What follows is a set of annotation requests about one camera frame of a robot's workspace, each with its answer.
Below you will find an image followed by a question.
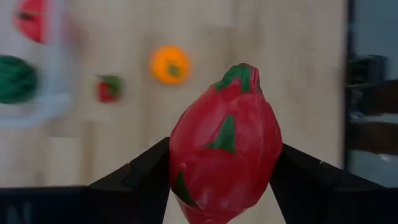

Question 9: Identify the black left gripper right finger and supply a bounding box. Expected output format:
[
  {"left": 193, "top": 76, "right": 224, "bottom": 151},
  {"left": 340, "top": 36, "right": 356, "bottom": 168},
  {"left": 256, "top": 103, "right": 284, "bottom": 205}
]
[{"left": 269, "top": 142, "right": 384, "bottom": 224}]

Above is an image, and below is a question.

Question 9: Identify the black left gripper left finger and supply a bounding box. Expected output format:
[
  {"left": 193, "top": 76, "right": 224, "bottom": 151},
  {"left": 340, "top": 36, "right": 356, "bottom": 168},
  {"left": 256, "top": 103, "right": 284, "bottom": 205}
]
[{"left": 88, "top": 136, "right": 172, "bottom": 224}]

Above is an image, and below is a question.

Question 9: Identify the red toy dragon fruit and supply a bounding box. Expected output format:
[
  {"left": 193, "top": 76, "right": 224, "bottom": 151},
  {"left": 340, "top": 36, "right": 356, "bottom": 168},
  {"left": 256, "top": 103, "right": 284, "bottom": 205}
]
[{"left": 169, "top": 62, "right": 284, "bottom": 224}]

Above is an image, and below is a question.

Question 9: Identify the green striped toy watermelon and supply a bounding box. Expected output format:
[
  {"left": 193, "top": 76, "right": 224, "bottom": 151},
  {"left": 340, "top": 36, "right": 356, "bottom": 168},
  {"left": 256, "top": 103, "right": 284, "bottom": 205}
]
[{"left": 0, "top": 55, "right": 39, "bottom": 105}]

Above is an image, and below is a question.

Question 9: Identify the clear plastic tupperware container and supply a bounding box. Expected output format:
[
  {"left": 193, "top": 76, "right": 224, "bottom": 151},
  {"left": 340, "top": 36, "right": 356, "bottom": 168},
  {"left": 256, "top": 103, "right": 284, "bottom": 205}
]
[{"left": 0, "top": 0, "right": 78, "bottom": 129}]

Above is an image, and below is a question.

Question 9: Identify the red toy strawberry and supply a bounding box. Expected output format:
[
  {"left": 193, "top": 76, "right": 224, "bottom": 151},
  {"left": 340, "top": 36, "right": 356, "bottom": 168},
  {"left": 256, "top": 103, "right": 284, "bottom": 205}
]
[{"left": 95, "top": 73, "right": 125, "bottom": 104}]

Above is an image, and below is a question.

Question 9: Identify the orange toy bell pepper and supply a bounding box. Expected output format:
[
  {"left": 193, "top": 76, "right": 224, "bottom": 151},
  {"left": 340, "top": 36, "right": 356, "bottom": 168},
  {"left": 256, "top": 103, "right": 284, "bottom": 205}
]
[{"left": 148, "top": 45, "right": 192, "bottom": 86}]

